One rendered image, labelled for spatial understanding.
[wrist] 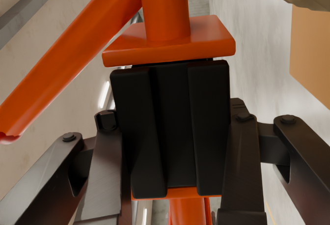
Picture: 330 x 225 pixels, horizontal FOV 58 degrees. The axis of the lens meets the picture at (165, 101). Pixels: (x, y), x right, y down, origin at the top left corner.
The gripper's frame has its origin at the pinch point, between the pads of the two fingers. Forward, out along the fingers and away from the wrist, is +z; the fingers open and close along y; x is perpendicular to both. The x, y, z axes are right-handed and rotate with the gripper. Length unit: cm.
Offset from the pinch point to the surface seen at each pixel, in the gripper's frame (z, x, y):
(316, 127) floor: 251, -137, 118
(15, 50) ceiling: 448, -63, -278
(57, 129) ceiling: 510, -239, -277
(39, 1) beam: 520, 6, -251
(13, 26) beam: 419, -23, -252
